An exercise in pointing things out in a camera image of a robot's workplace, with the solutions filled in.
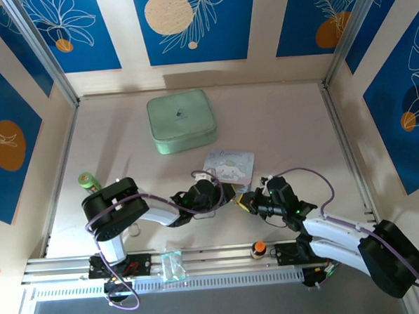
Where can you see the pastel cartoon card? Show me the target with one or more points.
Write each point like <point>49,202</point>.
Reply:
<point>231,166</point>

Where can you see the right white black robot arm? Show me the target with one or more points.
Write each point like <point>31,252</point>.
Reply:
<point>394,256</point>

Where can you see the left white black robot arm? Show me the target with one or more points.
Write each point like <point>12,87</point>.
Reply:
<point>127,189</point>

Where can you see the small bottle orange cap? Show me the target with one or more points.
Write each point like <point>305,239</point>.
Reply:
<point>258,250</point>

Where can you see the clear plastic bag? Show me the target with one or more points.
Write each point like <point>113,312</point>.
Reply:
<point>173,266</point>

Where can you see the mint green zip pouch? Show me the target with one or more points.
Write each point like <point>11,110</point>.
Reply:
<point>181,119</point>

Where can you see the green cylindrical can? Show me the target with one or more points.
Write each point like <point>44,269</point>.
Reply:
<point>86,179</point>

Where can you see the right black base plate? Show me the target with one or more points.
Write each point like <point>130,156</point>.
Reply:
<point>288,255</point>

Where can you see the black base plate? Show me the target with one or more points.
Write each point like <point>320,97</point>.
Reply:
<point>288,255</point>
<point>138,264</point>

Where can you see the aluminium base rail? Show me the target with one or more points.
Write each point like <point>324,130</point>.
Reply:
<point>218,256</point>

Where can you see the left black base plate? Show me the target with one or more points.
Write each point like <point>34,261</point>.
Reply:
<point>138,264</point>

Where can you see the aluminium table edge rail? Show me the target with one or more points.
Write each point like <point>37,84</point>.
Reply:
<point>60,165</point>
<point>342,139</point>

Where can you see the blue floral wall panel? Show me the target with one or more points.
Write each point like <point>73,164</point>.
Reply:
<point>400,119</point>
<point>391,13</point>
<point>10,41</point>
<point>314,18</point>
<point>195,24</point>
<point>8,139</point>
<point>76,30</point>

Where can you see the aluminium frame post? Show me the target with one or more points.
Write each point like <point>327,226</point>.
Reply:
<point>354,33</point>
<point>38,50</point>

